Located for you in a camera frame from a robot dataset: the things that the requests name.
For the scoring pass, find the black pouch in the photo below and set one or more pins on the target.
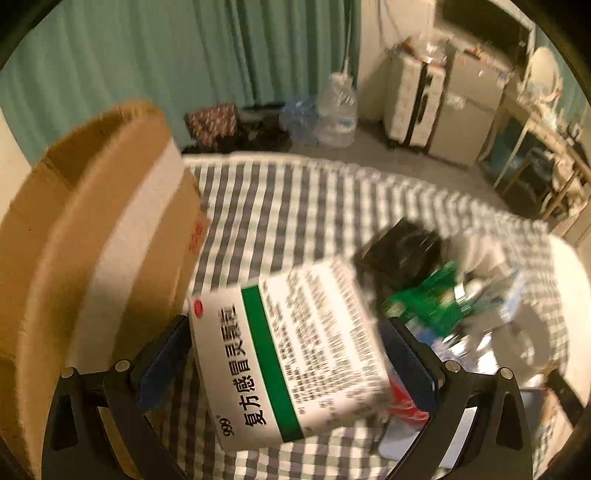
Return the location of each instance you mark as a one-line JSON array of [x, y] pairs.
[[401, 244]]

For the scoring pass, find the red packet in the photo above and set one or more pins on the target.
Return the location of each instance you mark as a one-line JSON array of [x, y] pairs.
[[406, 406]]

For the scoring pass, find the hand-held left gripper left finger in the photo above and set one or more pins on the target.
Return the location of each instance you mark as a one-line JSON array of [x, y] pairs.
[[161, 364]]

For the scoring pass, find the white suitcase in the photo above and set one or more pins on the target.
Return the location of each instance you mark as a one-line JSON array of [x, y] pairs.
[[408, 101]]

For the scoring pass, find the wooden chair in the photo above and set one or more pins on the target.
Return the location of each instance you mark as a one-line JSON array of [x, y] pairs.
[[568, 180]]

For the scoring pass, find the wrapped pack of water bottles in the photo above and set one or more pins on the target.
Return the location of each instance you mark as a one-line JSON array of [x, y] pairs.
[[300, 120]]

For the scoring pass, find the brown cardboard box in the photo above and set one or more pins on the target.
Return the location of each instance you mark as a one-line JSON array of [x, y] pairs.
[[115, 207]]

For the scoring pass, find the oval vanity mirror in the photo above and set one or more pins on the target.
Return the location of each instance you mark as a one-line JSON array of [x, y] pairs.
[[545, 69]]

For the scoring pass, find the patterned fabric bag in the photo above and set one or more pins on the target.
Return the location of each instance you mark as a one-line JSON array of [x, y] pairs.
[[210, 124]]

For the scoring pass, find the white paper sheet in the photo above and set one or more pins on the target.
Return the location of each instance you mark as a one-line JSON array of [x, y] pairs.
[[401, 438]]

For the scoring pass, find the large clear water jug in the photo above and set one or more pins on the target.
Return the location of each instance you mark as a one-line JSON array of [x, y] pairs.
[[339, 110]]

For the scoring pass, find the small grey fridge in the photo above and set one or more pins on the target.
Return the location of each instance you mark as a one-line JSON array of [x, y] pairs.
[[466, 106]]

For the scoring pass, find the green curtain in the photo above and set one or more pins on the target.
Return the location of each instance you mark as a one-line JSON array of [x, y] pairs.
[[575, 99], [138, 55]]

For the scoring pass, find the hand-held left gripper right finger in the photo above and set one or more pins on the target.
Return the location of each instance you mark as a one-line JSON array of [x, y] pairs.
[[411, 364]]

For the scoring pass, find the clear plastic bag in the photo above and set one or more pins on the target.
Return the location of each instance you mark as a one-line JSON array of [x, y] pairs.
[[429, 46]]

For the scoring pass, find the white green medicine box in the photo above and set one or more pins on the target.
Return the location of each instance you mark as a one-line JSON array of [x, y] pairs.
[[277, 360]]

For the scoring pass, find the grey white checked bed sheet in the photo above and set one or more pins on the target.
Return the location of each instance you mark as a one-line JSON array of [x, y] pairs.
[[286, 217]]

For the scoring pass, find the black television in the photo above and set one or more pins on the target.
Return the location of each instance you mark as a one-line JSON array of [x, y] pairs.
[[485, 27]]

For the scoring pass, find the white duvet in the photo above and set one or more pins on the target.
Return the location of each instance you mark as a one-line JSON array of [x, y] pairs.
[[570, 286]]

